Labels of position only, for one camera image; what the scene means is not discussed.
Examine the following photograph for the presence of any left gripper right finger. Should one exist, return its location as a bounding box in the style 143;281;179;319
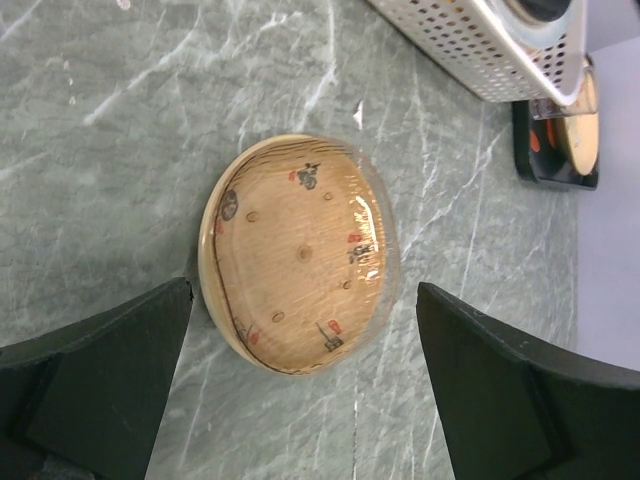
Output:
416;283;639;479

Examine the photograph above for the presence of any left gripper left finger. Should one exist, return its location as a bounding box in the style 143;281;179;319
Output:
1;277;193;479

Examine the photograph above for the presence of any small beige saucer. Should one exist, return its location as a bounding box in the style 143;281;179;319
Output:
197;133;321;374

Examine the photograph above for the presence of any clear glass saucer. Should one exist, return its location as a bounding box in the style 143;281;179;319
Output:
214;136;401;376

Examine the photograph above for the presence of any black glossy saucer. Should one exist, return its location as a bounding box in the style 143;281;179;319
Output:
494;0;572;48

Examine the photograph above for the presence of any white perforated plastic bin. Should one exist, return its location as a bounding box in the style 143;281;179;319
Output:
371;1;587;105

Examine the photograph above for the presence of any black serving tray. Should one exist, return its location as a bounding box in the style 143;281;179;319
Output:
511;101;599;191

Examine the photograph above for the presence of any orange plastic spoon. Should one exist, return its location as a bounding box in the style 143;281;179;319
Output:
530;130;541;153

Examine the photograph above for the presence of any floral peach plate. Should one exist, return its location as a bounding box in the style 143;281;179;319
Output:
554;57;599;176

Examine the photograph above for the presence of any clear glass cup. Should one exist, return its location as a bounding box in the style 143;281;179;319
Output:
529;67;600;121

